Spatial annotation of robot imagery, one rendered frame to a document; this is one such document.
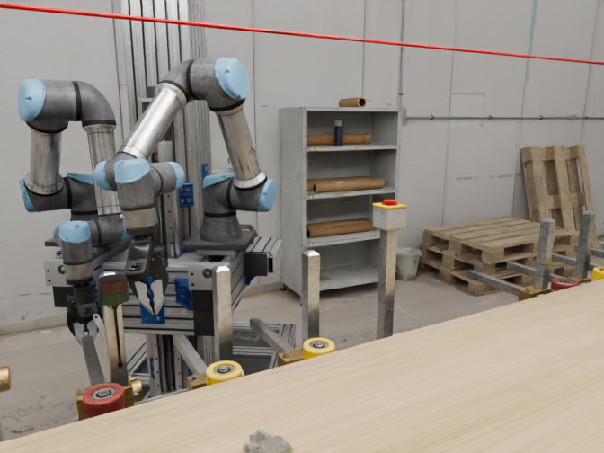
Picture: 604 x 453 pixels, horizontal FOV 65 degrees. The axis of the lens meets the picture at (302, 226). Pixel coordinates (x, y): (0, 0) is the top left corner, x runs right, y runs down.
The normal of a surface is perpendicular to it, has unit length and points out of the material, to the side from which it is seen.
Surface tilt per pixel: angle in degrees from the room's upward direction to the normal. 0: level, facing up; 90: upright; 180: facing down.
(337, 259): 90
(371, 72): 90
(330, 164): 90
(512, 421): 0
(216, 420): 0
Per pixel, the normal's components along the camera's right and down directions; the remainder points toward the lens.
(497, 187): 0.43, 0.20
